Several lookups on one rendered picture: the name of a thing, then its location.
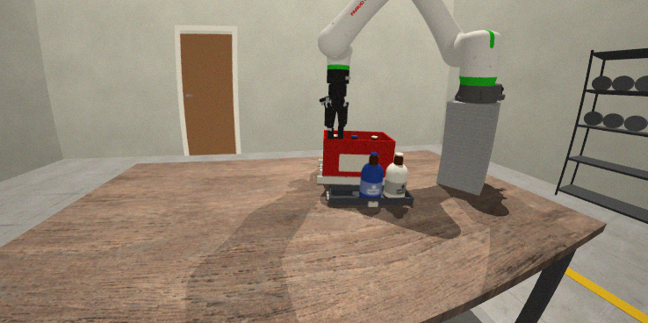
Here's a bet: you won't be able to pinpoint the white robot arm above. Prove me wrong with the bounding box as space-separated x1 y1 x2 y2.
318 0 505 104

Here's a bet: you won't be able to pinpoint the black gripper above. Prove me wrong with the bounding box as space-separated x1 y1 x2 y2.
324 84 349 140

